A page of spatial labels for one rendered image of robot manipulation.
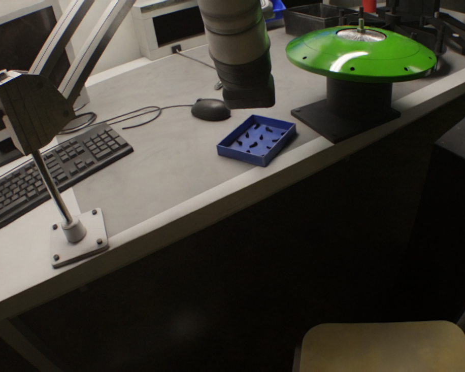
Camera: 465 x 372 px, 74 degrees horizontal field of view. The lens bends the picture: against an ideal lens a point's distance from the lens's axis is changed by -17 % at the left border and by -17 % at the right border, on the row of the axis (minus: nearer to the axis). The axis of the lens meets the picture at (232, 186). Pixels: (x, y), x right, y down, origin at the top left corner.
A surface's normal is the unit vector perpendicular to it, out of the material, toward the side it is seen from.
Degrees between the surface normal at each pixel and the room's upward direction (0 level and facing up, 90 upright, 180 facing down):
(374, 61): 23
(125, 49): 90
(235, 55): 117
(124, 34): 90
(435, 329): 0
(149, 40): 90
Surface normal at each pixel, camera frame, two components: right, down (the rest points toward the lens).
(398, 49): -0.01, -0.63
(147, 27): 0.50, 0.49
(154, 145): -0.12, -0.78
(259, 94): -0.05, 0.89
